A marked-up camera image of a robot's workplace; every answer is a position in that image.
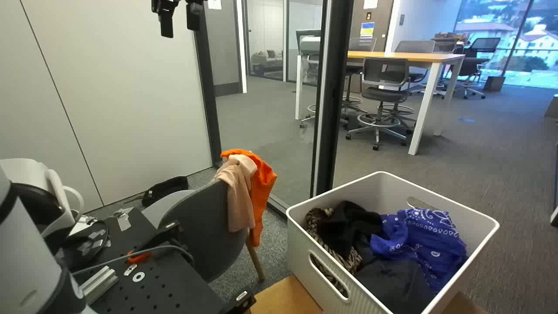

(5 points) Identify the orange cloth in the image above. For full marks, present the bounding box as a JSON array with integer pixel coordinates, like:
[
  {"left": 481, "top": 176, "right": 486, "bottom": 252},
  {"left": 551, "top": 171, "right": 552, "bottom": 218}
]
[{"left": 218, "top": 149, "right": 279, "bottom": 250}]

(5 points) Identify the beige pink cloth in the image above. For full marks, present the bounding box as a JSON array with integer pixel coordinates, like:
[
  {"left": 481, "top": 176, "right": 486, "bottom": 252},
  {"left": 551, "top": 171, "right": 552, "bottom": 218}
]
[{"left": 211, "top": 154, "right": 259, "bottom": 234}]

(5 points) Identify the grey chair behind glass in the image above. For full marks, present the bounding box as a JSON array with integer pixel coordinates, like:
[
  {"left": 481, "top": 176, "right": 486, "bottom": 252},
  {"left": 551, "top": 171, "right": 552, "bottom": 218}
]
[{"left": 294, "top": 28, "right": 324, "bottom": 128}]

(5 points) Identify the grey office stool chair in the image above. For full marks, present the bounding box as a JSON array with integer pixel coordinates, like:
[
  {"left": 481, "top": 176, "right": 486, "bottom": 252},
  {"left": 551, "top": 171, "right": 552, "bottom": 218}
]
[{"left": 345, "top": 58, "right": 415, "bottom": 152}]

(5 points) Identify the grey chair with wooden legs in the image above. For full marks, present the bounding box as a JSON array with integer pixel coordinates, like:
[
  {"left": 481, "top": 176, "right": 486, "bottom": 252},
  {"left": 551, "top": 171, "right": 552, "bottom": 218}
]
[{"left": 139, "top": 178, "right": 266, "bottom": 285}]

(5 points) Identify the black office chair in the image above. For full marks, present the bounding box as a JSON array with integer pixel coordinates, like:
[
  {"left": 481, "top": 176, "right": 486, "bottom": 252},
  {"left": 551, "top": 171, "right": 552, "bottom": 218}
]
[{"left": 451, "top": 35, "right": 502, "bottom": 101}]

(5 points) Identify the white plastic storage box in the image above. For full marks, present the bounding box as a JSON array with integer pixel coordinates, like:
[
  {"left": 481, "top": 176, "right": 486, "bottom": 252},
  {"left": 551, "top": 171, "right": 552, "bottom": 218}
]
[{"left": 284, "top": 170, "right": 502, "bottom": 314}]

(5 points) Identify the wide black pillar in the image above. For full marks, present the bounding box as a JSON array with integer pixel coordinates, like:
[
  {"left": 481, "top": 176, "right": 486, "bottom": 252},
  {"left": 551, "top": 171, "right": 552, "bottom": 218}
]
[{"left": 310, "top": 0, "right": 355, "bottom": 197}]

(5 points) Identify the white paper tag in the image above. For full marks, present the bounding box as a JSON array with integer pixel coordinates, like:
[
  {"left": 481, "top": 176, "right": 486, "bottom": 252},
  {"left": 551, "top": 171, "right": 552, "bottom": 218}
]
[{"left": 113, "top": 208, "right": 134, "bottom": 234}]

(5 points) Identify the white desk with wooden top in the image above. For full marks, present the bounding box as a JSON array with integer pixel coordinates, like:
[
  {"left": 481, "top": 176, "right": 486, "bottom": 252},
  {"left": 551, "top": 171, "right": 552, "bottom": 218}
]
[{"left": 293, "top": 49, "right": 467, "bottom": 157}]

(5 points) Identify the black button controller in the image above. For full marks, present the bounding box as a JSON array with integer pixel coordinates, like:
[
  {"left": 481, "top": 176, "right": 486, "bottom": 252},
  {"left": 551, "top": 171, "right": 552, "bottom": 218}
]
[{"left": 59, "top": 224, "right": 113, "bottom": 271}]

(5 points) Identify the brown basket on desk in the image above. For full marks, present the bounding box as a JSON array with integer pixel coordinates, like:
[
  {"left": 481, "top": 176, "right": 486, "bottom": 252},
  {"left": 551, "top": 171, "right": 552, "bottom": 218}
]
[{"left": 432, "top": 32, "right": 470, "bottom": 54}]

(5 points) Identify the black cloth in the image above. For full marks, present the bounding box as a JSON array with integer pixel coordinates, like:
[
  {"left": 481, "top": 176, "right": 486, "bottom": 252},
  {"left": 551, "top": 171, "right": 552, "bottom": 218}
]
[{"left": 315, "top": 199, "right": 385, "bottom": 264}]

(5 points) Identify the black perforated robot table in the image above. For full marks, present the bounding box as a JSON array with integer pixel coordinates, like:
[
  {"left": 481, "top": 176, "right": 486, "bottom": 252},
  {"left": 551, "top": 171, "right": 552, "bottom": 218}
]
[{"left": 54, "top": 206, "right": 258, "bottom": 314}]

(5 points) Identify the silver aluminium bar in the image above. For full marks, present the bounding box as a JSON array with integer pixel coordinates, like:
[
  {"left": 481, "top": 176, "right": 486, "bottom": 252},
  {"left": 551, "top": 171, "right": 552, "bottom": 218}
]
[{"left": 76, "top": 264, "right": 118, "bottom": 306}]

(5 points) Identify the leopard print cloth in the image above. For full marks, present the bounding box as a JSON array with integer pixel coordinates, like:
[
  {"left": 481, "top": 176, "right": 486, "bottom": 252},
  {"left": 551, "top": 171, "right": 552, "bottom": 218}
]
[{"left": 301, "top": 206, "right": 366, "bottom": 276}]

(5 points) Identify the black table clamp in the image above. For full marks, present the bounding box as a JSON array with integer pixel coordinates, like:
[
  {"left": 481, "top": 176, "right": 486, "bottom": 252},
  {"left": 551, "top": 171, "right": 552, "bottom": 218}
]
[{"left": 225, "top": 288, "right": 258, "bottom": 314}]

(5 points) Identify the small brown bin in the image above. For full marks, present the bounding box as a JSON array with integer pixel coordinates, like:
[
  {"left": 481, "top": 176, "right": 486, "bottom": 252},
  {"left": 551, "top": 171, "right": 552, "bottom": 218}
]
[{"left": 484, "top": 75, "right": 507, "bottom": 95}]

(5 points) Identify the blue patterned bandana cloth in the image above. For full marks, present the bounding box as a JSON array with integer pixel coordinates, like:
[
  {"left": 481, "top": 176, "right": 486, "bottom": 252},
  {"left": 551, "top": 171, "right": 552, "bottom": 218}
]
[{"left": 369, "top": 206, "right": 469, "bottom": 293}]

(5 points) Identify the dark grey cloth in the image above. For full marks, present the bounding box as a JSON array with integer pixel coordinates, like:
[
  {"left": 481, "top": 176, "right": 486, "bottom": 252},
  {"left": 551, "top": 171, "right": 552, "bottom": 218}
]
[{"left": 354, "top": 255, "right": 437, "bottom": 314}]

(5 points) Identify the thin black door post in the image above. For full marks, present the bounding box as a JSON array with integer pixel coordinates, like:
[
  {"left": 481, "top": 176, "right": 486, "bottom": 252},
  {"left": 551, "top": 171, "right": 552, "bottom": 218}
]
[{"left": 191, "top": 0, "right": 223, "bottom": 168}]

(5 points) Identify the grey cable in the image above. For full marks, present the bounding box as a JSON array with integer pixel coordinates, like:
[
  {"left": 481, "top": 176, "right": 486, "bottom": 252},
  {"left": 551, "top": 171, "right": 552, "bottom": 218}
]
[{"left": 71, "top": 243, "right": 195, "bottom": 276}]

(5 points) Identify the orange handled tool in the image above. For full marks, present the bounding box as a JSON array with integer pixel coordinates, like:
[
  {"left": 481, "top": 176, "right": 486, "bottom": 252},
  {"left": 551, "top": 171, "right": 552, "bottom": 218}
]
[{"left": 125, "top": 250, "right": 153, "bottom": 265}]

